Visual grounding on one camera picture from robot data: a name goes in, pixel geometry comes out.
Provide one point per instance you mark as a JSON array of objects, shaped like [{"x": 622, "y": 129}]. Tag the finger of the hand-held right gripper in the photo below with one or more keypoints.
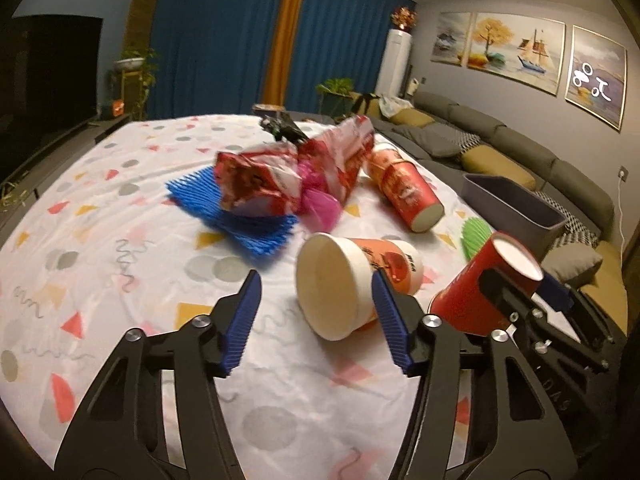
[
  {"x": 502, "y": 290},
  {"x": 556, "y": 292}
]

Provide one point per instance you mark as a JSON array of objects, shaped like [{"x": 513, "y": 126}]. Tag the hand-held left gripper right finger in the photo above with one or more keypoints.
[{"x": 392, "y": 325}]

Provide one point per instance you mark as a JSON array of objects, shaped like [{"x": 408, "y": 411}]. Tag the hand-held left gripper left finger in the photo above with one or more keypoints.
[{"x": 244, "y": 322}]

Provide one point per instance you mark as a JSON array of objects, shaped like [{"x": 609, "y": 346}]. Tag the white orange paper cup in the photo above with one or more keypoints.
[{"x": 330, "y": 280}]

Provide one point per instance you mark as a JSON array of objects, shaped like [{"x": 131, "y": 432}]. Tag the grey plastic bin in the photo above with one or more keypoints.
[{"x": 500, "y": 200}]

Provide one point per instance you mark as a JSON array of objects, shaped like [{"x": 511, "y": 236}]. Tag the red printed paper cup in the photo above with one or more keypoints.
[{"x": 405, "y": 191}]

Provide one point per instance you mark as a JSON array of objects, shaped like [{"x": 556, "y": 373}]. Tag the blue foam fruit net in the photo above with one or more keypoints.
[{"x": 200, "y": 195}]

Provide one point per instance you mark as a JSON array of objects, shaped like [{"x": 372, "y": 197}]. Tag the red snack bag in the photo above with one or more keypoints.
[{"x": 250, "y": 180}]

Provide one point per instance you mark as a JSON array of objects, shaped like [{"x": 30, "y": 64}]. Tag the grey cushion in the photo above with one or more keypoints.
[
  {"x": 440, "y": 142},
  {"x": 572, "y": 262}
]

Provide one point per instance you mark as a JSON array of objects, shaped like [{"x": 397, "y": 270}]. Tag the yellow sofa seat pad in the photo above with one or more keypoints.
[{"x": 607, "y": 280}]

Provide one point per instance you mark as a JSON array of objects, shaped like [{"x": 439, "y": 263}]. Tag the green foam fruit net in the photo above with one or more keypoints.
[{"x": 475, "y": 237}]

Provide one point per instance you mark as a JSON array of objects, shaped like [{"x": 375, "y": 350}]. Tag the large houndstooth cushion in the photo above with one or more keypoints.
[{"x": 580, "y": 232}]

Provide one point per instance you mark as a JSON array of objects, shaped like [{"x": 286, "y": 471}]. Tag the large yellow cushion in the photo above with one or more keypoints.
[{"x": 497, "y": 167}]

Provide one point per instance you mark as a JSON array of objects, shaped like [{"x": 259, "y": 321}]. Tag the white patterned tablecloth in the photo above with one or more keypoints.
[{"x": 125, "y": 260}]

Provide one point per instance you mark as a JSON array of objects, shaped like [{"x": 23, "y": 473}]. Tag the pink plastic bag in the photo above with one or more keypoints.
[{"x": 318, "y": 208}]

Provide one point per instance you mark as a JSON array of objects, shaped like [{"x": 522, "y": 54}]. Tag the small houndstooth cushion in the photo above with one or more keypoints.
[{"x": 470, "y": 142}]

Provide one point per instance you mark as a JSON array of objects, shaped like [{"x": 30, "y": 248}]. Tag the grey sectional sofa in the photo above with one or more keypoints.
[{"x": 500, "y": 132}]

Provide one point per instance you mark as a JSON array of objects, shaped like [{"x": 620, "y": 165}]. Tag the red white plastic bag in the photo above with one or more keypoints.
[{"x": 340, "y": 152}]

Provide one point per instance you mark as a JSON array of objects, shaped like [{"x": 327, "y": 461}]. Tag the small yellow cushion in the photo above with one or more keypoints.
[{"x": 411, "y": 117}]

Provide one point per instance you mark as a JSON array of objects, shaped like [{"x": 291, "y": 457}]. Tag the black crumpled wrapper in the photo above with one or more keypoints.
[{"x": 282, "y": 129}]

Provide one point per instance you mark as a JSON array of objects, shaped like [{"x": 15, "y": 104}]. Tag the white cloth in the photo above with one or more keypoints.
[{"x": 397, "y": 103}]

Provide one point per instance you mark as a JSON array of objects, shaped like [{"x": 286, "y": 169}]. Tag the dark printed box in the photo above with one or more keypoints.
[{"x": 267, "y": 108}]

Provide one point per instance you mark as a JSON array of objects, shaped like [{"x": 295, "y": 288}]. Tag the sunset painting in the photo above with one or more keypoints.
[{"x": 595, "y": 77}]

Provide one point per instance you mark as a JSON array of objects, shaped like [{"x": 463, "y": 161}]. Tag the white plastic jug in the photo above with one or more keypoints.
[{"x": 413, "y": 85}]

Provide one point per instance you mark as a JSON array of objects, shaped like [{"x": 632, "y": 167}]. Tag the sailboat painting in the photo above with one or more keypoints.
[{"x": 517, "y": 52}]

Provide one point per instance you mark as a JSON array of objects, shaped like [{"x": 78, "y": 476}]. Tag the potted green plant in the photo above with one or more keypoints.
[{"x": 336, "y": 92}]

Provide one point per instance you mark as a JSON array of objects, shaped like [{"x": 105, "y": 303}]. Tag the small orange ornament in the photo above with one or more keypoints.
[{"x": 117, "y": 109}]

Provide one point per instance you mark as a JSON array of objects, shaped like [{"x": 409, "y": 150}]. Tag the white standing air conditioner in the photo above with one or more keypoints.
[{"x": 393, "y": 62}]

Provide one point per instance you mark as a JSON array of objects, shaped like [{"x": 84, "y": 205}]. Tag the dark television cabinet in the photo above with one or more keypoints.
[{"x": 60, "y": 147}]

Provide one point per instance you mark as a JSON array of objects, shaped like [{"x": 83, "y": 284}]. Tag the small landscape painting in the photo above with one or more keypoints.
[{"x": 451, "y": 39}]

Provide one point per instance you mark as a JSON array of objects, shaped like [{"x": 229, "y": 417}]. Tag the trailing plant on stand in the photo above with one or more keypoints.
[{"x": 135, "y": 67}]

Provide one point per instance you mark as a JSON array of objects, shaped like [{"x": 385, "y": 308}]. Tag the blue curtain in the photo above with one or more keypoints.
[
  {"x": 215, "y": 40},
  {"x": 345, "y": 35}
]

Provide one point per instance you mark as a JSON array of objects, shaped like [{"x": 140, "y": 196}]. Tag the red artificial flowers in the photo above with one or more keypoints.
[{"x": 403, "y": 19}]

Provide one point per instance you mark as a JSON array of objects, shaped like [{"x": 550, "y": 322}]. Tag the orange curtain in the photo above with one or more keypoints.
[{"x": 285, "y": 35}]

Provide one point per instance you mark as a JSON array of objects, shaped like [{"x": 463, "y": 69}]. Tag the black television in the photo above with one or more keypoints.
[{"x": 50, "y": 75}]

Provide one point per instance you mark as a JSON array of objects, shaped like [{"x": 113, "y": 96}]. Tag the wall socket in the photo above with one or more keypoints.
[{"x": 624, "y": 173}]

